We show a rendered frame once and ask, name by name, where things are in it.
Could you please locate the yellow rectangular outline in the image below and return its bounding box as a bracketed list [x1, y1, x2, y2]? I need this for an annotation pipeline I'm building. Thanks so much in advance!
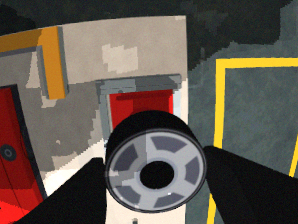
[208, 57, 298, 224]

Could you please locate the black wheel with silver rim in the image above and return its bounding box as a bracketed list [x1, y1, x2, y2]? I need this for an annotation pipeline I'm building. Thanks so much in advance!
[104, 109, 208, 213]

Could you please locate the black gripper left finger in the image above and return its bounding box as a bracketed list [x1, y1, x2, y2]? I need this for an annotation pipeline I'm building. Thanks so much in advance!
[13, 157, 108, 224]

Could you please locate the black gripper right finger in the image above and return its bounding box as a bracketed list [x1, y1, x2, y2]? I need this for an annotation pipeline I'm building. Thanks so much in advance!
[204, 145, 298, 224]

